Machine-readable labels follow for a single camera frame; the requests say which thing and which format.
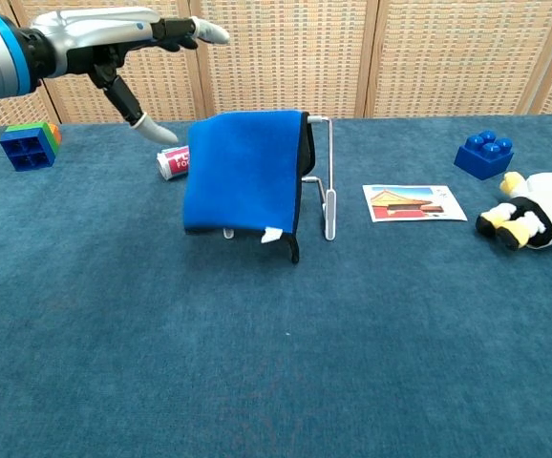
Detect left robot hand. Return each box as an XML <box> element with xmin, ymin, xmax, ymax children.
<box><xmin>20</xmin><ymin>7</ymin><xmax>232</xmax><ymax>144</ymax></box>

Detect blue grey microfibre cloth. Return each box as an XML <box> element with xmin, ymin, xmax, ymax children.
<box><xmin>182</xmin><ymin>109</ymin><xmax>316</xmax><ymax>265</ymax></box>

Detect stacked blue green orange blocks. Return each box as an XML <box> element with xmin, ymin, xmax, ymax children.
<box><xmin>0</xmin><ymin>121</ymin><xmax>62</xmax><ymax>173</ymax></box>

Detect plastic food wrap roll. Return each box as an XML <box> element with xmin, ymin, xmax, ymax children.
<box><xmin>155</xmin><ymin>145</ymin><xmax>192</xmax><ymax>182</ymax></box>

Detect woven rattan folding screen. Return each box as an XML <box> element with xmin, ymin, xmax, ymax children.
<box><xmin>0</xmin><ymin>0</ymin><xmax>552</xmax><ymax>129</ymax></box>

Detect palace photo postcard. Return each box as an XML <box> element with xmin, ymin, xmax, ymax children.
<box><xmin>362</xmin><ymin>184</ymin><xmax>469</xmax><ymax>223</ymax></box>

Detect blue toy brick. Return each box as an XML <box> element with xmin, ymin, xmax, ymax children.
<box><xmin>453</xmin><ymin>129</ymin><xmax>516</xmax><ymax>181</ymax></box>

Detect teal table mat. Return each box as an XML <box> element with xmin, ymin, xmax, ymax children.
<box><xmin>0</xmin><ymin>113</ymin><xmax>552</xmax><ymax>458</ymax></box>

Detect black white plush penguin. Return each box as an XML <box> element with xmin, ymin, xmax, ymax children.
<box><xmin>475</xmin><ymin>171</ymin><xmax>552</xmax><ymax>252</ymax></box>

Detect silver wire rack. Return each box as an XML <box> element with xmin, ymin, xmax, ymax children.
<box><xmin>222</xmin><ymin>114</ymin><xmax>338</xmax><ymax>241</ymax></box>

